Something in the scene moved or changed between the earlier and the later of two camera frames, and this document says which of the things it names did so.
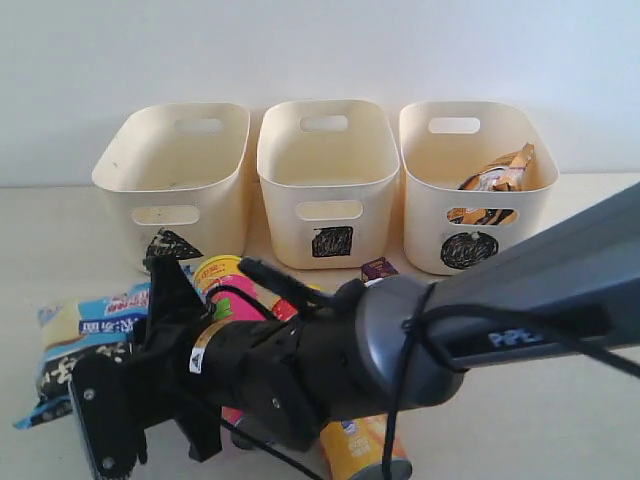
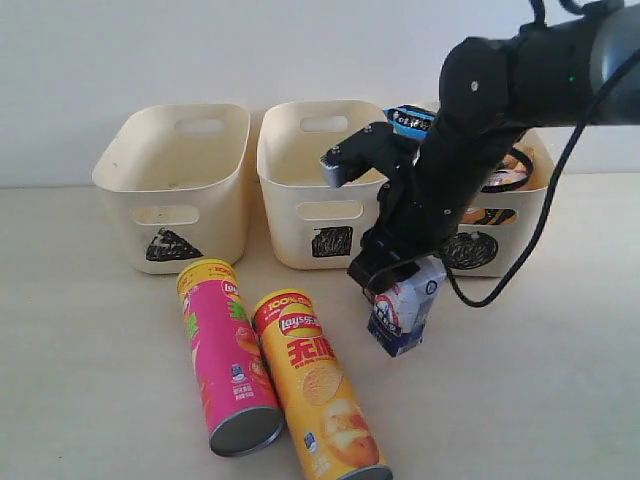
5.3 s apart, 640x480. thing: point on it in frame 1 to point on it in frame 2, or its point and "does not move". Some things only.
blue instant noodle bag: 73,331 to 411,121
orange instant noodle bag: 508,174 does not move
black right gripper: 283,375 to 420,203
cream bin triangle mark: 173,180 does not move
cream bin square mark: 329,170 does not move
